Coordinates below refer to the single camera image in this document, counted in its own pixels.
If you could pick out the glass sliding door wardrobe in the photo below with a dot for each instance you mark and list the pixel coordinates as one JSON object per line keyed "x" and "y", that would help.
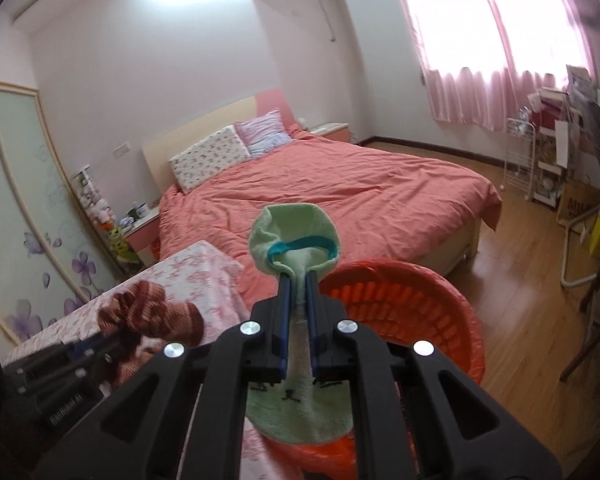
{"x": 20, "y": 200}

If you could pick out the bed with pink duvet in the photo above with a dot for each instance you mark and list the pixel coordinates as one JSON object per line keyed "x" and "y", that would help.
{"x": 360, "y": 185}

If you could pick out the pink white nightstand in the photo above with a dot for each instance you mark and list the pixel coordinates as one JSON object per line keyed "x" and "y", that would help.
{"x": 142, "y": 235}
{"x": 330, "y": 132}

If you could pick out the beige pink headboard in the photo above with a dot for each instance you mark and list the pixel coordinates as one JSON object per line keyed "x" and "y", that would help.
{"x": 200, "y": 120}

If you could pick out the white tubular chair frame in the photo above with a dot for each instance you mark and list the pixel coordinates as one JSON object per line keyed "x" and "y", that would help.
{"x": 567, "y": 260}

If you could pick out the pink striped pillow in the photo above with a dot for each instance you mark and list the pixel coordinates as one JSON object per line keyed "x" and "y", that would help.
{"x": 262, "y": 132}

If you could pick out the pile of plush toys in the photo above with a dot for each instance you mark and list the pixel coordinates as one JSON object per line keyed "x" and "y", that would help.
{"x": 97, "y": 205}

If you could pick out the stuffed toys column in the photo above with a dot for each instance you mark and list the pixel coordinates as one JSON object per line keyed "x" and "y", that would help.
{"x": 77, "y": 180}

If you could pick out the cluttered shelf with papers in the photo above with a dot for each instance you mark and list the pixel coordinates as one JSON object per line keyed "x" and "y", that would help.
{"x": 575, "y": 125}

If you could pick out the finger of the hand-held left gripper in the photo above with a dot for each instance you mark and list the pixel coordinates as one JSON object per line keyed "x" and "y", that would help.
{"x": 92, "y": 347}
{"x": 97, "y": 366}

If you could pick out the white floral pillow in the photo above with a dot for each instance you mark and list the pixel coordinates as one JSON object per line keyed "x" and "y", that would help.
{"x": 207, "y": 160}

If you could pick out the green plush toy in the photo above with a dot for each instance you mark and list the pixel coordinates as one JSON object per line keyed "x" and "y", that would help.
{"x": 120, "y": 245}

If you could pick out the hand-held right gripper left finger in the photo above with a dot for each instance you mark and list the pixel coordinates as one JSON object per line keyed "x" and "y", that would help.
{"x": 283, "y": 330}

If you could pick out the white mug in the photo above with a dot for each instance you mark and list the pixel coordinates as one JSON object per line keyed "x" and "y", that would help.
{"x": 142, "y": 208}

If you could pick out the brown striped sock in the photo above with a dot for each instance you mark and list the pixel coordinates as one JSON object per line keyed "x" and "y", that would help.
{"x": 150, "y": 317}

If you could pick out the white air conditioner pipe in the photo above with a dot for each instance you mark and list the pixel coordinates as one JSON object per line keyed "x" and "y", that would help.
{"x": 330, "y": 15}

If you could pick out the small red bin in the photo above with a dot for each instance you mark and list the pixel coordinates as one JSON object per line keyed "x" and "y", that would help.
{"x": 156, "y": 249}

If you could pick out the pink curtain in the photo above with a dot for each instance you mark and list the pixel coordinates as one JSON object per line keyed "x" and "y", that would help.
{"x": 490, "y": 60}

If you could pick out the brown cardboard box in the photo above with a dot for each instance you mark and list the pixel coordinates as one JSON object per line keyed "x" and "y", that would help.
{"x": 577, "y": 200}

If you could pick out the light green sock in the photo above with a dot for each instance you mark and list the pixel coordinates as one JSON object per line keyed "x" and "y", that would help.
{"x": 290, "y": 225}

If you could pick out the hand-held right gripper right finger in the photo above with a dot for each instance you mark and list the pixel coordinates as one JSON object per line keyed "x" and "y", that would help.
{"x": 314, "y": 330}

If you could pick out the white wall socket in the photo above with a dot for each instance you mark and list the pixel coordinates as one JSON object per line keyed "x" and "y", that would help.
{"x": 122, "y": 149}

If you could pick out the orange plastic basket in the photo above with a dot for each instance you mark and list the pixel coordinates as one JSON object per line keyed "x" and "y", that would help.
{"x": 405, "y": 320}

